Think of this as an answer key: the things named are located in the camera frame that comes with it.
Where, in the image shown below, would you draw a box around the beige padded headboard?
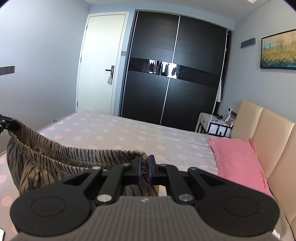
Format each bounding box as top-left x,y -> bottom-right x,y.
231,100 -> 296,240

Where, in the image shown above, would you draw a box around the white bedside table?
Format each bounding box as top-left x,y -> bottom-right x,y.
196,113 -> 232,138

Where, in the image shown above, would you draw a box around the polka dot bed sheet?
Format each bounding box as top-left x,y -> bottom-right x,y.
1,110 -> 218,236

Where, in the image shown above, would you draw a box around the white door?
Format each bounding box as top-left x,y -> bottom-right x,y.
76,12 -> 128,114

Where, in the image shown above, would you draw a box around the wall switch panel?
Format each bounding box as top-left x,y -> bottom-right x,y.
0,66 -> 15,75

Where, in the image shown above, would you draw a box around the black sliding wardrobe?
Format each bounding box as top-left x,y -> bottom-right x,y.
121,11 -> 230,132

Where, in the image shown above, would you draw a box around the small picture frame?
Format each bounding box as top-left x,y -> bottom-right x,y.
225,114 -> 236,126

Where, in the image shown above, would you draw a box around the tan striped pants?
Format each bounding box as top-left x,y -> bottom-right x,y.
6,120 -> 159,196

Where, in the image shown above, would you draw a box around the pink pillow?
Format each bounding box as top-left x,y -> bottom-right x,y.
208,138 -> 272,197

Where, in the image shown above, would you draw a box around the dark wall lamp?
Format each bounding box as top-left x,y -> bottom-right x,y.
241,38 -> 256,48

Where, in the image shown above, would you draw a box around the framed landscape painting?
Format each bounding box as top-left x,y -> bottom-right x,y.
259,29 -> 296,70

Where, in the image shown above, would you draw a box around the hanging pouch on handle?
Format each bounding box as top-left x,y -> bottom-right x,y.
107,73 -> 113,85

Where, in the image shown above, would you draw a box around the black door handle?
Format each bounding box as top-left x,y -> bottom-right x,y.
106,65 -> 115,72

